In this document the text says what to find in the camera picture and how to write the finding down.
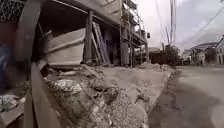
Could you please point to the heap of rubble and gravel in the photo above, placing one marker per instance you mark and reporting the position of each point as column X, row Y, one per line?
column 128, row 83

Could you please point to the pale large slab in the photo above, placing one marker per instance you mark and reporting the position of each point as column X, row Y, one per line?
column 66, row 46

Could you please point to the unfinished concrete building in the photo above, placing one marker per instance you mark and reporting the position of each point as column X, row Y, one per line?
column 111, row 15

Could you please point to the dark trees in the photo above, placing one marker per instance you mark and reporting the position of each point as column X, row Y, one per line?
column 166, row 55

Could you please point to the utility pole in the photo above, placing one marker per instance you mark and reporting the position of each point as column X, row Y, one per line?
column 171, row 20

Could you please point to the wooden plank barrier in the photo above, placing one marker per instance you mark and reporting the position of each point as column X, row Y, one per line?
column 40, row 100

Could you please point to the grey concrete road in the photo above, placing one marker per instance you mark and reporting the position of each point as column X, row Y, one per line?
column 196, row 96

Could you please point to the row of houses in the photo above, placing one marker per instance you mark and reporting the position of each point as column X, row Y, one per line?
column 203, row 53

